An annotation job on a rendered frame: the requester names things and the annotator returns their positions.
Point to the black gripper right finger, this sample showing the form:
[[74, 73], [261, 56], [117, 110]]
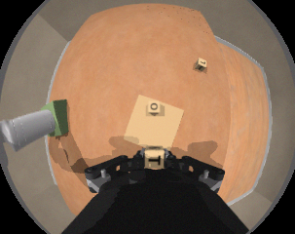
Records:
[[175, 169]]

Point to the beige letter block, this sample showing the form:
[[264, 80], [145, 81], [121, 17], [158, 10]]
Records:
[[153, 106], [154, 157], [200, 64]]

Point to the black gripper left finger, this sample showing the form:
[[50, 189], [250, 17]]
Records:
[[103, 172]]

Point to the tan flat mat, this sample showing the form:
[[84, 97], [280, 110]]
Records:
[[153, 128]]

